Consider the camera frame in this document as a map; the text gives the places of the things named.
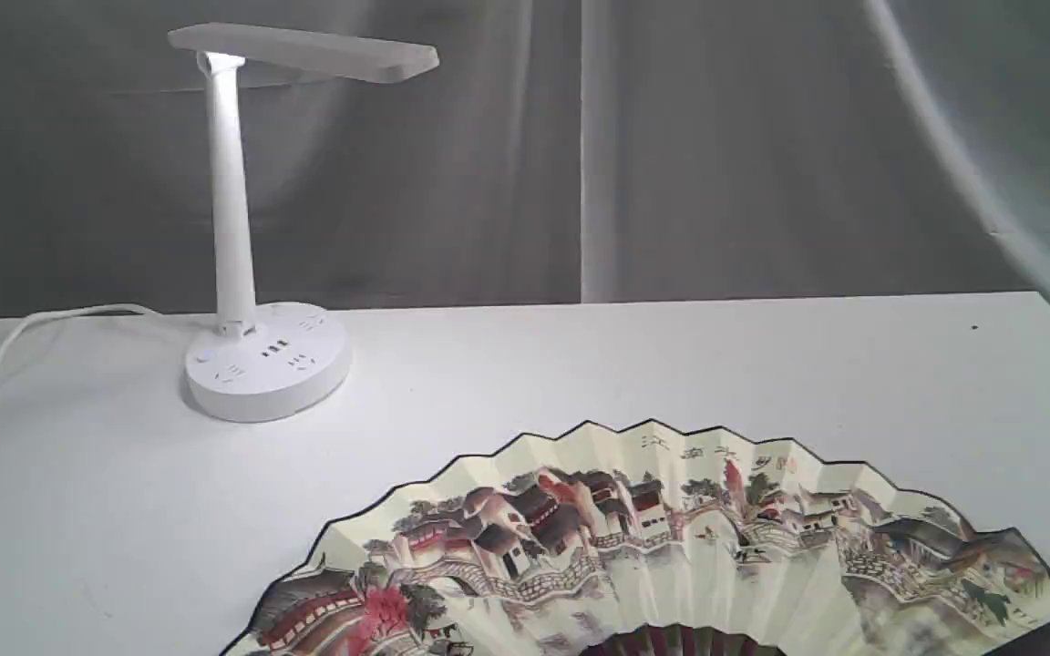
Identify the white lamp power cord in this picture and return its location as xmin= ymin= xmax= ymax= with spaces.
xmin=0 ymin=303 xmax=207 ymax=429

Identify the white backdrop curtain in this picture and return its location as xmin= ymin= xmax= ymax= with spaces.
xmin=0 ymin=1 xmax=1050 ymax=317

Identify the painted paper folding fan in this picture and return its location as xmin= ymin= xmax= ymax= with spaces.
xmin=224 ymin=420 xmax=1050 ymax=655

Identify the white desk lamp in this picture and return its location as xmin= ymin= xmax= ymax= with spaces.
xmin=168 ymin=24 xmax=440 ymax=424

